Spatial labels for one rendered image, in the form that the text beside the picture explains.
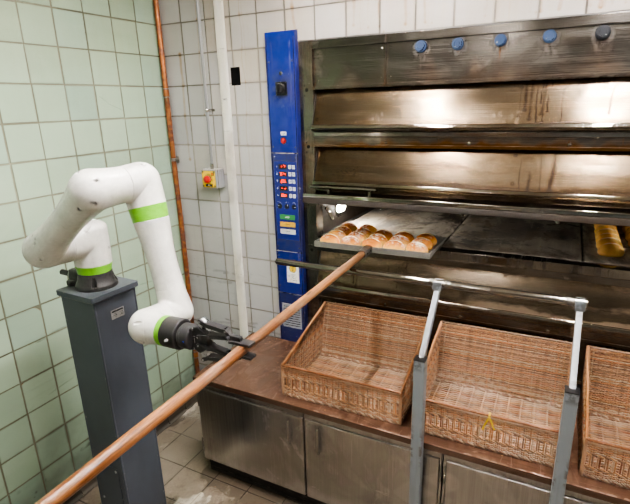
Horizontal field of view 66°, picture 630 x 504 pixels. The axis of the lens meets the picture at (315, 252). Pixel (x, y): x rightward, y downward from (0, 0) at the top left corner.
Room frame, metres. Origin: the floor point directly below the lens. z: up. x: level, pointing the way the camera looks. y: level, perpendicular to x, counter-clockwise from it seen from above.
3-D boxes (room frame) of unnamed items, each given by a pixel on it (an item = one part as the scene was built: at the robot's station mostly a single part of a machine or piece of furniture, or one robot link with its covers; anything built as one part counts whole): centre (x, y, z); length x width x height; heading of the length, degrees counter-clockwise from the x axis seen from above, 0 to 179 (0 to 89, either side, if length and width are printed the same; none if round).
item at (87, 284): (1.74, 0.87, 1.23); 0.26 x 0.15 x 0.06; 60
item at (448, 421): (1.72, -0.71, 0.72); 0.56 x 0.49 x 0.28; 63
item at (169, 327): (1.30, 0.41, 1.20); 0.12 x 0.06 x 0.09; 154
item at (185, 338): (1.27, 0.35, 1.20); 0.09 x 0.07 x 0.08; 64
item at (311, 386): (1.99, -0.18, 0.72); 0.56 x 0.49 x 0.28; 64
